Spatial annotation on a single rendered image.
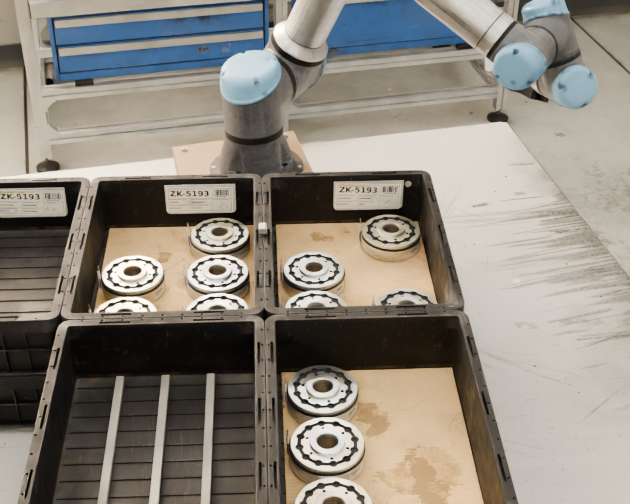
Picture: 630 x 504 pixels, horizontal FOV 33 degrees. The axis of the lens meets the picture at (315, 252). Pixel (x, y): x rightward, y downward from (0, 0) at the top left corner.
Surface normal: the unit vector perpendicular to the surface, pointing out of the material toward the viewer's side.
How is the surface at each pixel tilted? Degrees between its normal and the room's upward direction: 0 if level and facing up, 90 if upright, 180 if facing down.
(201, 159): 2
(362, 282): 0
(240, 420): 0
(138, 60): 90
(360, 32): 90
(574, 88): 74
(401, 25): 90
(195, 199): 90
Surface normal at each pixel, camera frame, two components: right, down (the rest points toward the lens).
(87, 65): 0.23, 0.57
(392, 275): 0.00, -0.81
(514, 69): -0.48, 0.51
